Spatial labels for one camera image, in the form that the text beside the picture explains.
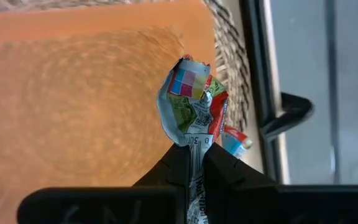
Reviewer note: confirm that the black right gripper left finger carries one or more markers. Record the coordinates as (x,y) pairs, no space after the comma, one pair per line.
(104,205)

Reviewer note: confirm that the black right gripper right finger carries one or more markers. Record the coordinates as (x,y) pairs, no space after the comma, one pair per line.
(259,205)

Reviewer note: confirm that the light blue red granola bar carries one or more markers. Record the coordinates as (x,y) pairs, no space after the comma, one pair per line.
(235,141)

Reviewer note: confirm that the green red wrapper granola bar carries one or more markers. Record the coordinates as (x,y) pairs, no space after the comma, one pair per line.
(185,115)

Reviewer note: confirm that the translucent orange plastic bin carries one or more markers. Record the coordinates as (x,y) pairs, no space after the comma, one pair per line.
(73,93)

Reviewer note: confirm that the woven round mat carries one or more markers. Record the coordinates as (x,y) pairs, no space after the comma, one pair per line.
(232,62)

